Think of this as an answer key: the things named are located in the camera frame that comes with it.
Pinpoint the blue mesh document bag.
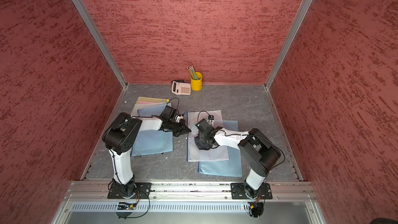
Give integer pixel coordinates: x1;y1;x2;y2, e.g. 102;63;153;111
197;120;243;178

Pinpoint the aluminium corner post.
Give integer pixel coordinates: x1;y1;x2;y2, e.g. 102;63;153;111
265;0;313;91
72;0;128;90

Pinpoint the pink desk calculator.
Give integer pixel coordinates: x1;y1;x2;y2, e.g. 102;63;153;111
171;81;191;95

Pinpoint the green mesh document bag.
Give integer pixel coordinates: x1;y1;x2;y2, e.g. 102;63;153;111
131;101;167;116

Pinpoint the right aluminium corner post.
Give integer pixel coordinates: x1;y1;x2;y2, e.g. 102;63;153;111
265;0;313;91

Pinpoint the aluminium front rail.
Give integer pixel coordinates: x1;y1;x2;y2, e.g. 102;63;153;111
52;180;326;224

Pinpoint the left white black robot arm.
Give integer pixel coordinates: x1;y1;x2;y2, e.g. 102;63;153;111
102;113;191;199

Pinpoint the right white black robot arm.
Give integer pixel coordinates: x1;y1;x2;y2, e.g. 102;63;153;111
194;119;283;199

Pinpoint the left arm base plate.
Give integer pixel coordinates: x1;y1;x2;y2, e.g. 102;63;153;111
107;181;152;200

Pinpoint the white mesh document bag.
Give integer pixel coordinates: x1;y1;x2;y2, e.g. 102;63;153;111
187;110;229;162

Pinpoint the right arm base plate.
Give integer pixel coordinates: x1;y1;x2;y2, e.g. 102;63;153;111
231;183;273;200

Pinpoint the yellow pen cup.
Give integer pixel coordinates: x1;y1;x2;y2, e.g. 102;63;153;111
190;72;203;91

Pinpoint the coloured pencils bundle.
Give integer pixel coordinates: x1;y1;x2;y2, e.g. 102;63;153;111
187;66;199;80

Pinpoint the light blue document bag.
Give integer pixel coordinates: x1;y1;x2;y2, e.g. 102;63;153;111
131;104;173;157

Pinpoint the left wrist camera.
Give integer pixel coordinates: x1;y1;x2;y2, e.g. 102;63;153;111
160;105;183;122

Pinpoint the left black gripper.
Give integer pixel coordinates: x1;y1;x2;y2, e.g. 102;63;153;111
167;118;191;136

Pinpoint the yellow mesh document bag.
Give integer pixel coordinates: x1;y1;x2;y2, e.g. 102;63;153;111
136;96;169;105

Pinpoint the left aluminium corner post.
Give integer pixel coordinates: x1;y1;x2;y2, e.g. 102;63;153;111
72;0;128;90

